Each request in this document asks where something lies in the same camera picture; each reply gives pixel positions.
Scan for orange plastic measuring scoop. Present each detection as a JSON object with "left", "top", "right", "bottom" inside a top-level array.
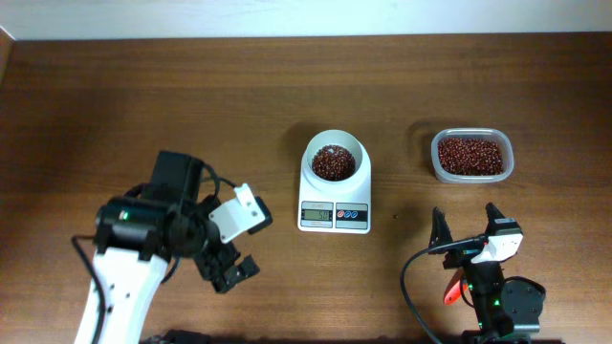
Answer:
[{"left": 443, "top": 268, "right": 468, "bottom": 306}]

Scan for red adzuki beans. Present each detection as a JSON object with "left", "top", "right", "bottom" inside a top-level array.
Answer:
[{"left": 437, "top": 138, "right": 504, "bottom": 176}]

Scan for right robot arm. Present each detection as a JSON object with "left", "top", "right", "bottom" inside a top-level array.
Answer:
[{"left": 428, "top": 203, "right": 546, "bottom": 343}]

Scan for right black cable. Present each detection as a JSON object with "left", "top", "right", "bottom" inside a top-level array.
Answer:
[{"left": 399, "top": 236, "right": 487, "bottom": 344}]

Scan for clear plastic container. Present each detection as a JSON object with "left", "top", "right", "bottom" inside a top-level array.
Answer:
[{"left": 430, "top": 128, "right": 514, "bottom": 184}]

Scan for left black cable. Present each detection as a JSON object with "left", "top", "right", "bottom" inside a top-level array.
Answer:
[{"left": 70, "top": 234, "right": 107, "bottom": 344}]

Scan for white digital kitchen scale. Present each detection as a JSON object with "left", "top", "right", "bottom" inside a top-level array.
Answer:
[{"left": 296, "top": 142, "right": 373, "bottom": 235}]

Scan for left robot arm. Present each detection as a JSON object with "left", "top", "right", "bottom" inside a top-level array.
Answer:
[{"left": 71, "top": 151, "right": 273, "bottom": 343}]

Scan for white round bowl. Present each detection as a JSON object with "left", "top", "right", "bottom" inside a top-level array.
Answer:
[{"left": 301, "top": 130, "right": 371, "bottom": 193}]

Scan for black cable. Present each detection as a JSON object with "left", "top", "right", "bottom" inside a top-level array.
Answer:
[
  {"left": 70, "top": 234, "right": 107, "bottom": 344},
  {"left": 399, "top": 236, "right": 487, "bottom": 344}
]

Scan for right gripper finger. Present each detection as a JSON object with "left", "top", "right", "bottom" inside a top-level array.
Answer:
[
  {"left": 485, "top": 203, "right": 505, "bottom": 234},
  {"left": 428, "top": 207, "right": 453, "bottom": 253}
]

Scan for beans in white bowl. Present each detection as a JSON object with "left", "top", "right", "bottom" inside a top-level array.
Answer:
[{"left": 311, "top": 144, "right": 357, "bottom": 182}]

